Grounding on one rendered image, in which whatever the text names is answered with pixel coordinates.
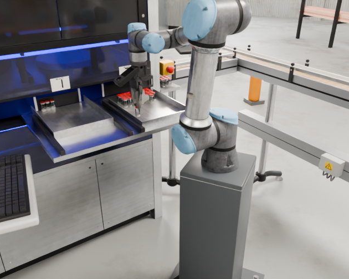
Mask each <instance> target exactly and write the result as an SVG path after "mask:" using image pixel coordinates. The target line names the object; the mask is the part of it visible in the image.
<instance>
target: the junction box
mask: <svg viewBox="0 0 349 279"><path fill-rule="evenodd" d="M344 166H345V161H343V160H341V159H339V158H336V157H334V156H332V155H330V154H328V153H325V154H323V155H321V158H320V163H319V169H320V170H322V171H324V172H326V173H328V174H330V175H332V176H334V177H336V178H337V177H339V176H341V175H342V172H343V169H344Z"/></svg>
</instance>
